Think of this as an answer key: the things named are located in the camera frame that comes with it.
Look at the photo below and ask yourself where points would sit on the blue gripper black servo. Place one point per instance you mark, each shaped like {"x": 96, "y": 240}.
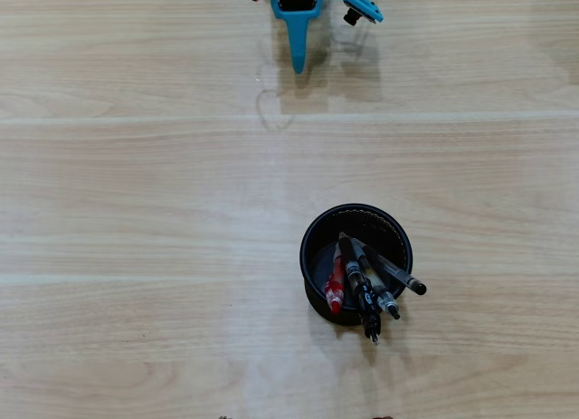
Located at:
{"x": 296, "y": 22}

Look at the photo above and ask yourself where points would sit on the red retractable pen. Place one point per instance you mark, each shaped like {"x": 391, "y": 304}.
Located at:
{"x": 335, "y": 290}

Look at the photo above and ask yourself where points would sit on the clear capped black pen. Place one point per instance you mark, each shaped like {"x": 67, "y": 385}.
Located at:
{"x": 402, "y": 278}

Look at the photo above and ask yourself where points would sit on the black grip retractable pen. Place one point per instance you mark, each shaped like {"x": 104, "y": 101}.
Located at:
{"x": 367, "y": 301}

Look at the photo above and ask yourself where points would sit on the grey grip clear pen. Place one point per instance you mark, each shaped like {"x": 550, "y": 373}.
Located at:
{"x": 388, "y": 303}

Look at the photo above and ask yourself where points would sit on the black mesh pen holder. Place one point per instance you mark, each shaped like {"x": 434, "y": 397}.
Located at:
{"x": 316, "y": 238}

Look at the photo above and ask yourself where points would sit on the blue mounted wrist camera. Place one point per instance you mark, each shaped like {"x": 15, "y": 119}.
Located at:
{"x": 362, "y": 7}

